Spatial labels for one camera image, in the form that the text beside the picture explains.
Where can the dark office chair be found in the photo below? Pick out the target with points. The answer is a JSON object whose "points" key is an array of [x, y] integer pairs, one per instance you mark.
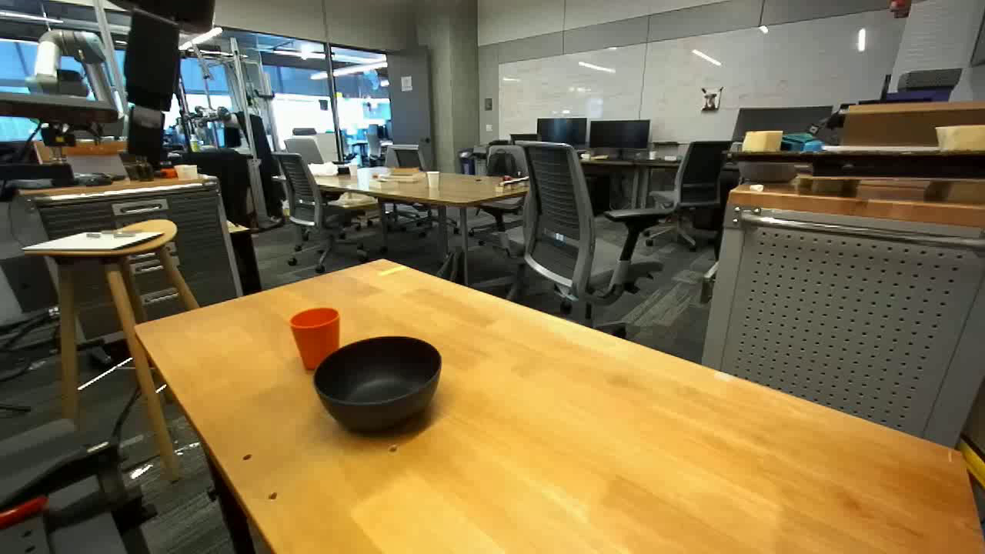
{"points": [[692, 191]]}

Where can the black computer monitor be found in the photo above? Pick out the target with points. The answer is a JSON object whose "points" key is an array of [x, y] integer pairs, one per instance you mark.
{"points": [[619, 134], [570, 129]]}

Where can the grey perforated metal cart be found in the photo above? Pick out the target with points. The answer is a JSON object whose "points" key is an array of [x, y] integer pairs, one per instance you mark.
{"points": [[864, 305]]}

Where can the grey drawer cabinet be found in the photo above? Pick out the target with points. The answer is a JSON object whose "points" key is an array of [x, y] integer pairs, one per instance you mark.
{"points": [[201, 248]]}

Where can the grey mesh office chair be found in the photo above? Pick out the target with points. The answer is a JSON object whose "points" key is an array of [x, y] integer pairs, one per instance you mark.
{"points": [[558, 234]]}

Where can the wooden stool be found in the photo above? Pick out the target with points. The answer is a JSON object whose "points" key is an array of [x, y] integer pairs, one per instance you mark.
{"points": [[109, 252]]}

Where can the wooden meeting table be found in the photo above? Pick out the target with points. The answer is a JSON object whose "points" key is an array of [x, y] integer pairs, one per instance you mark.
{"points": [[449, 195]]}

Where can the black bowl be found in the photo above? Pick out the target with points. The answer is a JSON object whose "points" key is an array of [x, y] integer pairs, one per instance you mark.
{"points": [[381, 382]]}

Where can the white office chair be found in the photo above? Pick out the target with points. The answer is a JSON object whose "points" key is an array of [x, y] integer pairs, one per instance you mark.
{"points": [[314, 209]]}

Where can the orange plastic cup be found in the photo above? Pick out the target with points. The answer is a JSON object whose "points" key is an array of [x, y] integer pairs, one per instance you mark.
{"points": [[314, 333]]}

